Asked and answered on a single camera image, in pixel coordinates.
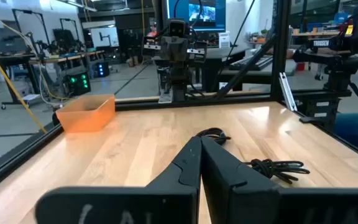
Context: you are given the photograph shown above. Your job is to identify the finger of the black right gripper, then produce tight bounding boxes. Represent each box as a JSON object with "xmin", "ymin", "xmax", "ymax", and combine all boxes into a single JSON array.
[
  {"xmin": 160, "ymin": 35, "xmax": 175, "ymax": 60},
  {"xmin": 174, "ymin": 35, "xmax": 189, "ymax": 60}
]

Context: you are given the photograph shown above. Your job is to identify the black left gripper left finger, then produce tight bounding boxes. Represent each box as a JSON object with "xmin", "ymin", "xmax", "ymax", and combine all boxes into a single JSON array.
[{"xmin": 34, "ymin": 136, "xmax": 203, "ymax": 224}]

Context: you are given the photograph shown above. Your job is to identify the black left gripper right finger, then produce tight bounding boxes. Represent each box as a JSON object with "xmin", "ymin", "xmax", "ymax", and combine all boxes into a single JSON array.
[{"xmin": 201, "ymin": 136, "xmax": 358, "ymax": 224}]

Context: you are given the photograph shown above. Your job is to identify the computer monitor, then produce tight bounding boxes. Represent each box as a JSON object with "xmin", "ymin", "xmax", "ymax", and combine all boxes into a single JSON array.
[{"xmin": 163, "ymin": 0, "xmax": 227, "ymax": 34}]

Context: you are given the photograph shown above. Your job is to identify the black desk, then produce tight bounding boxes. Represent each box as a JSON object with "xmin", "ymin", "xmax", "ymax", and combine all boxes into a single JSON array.
[{"xmin": 197, "ymin": 46, "xmax": 251, "ymax": 93}]

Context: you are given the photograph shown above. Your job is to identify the white card sign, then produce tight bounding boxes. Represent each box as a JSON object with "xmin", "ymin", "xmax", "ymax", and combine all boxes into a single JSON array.
[{"xmin": 218, "ymin": 31, "xmax": 231, "ymax": 49}]

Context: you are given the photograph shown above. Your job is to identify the white display board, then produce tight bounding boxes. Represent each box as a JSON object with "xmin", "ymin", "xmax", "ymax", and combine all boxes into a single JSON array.
[{"xmin": 90, "ymin": 27, "xmax": 120, "ymax": 48}]

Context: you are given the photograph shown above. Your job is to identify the computer tower with blue light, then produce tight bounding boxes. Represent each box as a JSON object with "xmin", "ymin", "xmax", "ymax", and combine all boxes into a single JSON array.
[{"xmin": 94, "ymin": 61, "xmax": 111, "ymax": 78}]

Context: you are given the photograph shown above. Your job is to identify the black keyboard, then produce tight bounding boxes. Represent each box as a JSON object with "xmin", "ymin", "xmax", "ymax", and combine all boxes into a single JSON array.
[{"xmin": 228, "ymin": 55, "xmax": 275, "ymax": 72}]

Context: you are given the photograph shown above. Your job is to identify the computer tower with green lights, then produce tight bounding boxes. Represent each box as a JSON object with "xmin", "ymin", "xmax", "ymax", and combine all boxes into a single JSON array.
[{"xmin": 65, "ymin": 70, "xmax": 92, "ymax": 96}]

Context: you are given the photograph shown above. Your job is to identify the wooden workbench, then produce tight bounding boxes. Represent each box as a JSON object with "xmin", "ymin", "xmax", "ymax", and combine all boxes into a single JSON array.
[{"xmin": 0, "ymin": 49, "xmax": 105, "ymax": 110}]

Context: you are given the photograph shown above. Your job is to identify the orange plastic bin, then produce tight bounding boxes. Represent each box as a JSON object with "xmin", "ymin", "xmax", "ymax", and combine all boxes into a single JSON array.
[{"xmin": 55, "ymin": 94, "xmax": 116, "ymax": 134}]

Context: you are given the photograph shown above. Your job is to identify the black stand with yellow tag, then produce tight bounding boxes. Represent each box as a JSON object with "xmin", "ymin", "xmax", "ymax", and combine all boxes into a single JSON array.
[{"xmin": 292, "ymin": 12, "xmax": 358, "ymax": 127}]

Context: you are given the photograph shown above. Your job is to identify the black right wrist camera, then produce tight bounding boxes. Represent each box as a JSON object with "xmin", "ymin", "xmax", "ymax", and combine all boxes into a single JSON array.
[{"xmin": 168, "ymin": 19, "xmax": 188, "ymax": 37}]

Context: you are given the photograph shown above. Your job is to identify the black aluminium table frame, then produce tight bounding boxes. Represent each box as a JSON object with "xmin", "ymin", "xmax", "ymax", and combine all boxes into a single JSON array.
[{"xmin": 0, "ymin": 0, "xmax": 358, "ymax": 197}]

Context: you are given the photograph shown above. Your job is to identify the silver metal bracket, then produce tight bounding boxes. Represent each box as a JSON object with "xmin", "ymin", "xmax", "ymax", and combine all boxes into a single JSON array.
[{"xmin": 278, "ymin": 72, "xmax": 298, "ymax": 112}]

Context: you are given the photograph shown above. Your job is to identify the taut yellow cable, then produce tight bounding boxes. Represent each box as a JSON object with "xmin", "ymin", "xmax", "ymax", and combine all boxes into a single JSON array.
[{"xmin": 0, "ymin": 34, "xmax": 48, "ymax": 134}]

